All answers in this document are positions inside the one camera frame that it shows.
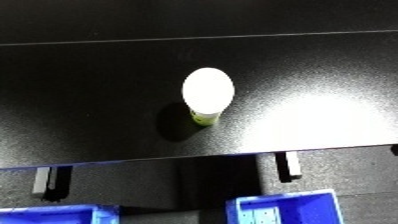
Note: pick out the white paper cup green band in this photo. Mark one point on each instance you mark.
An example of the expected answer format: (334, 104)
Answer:
(207, 90)

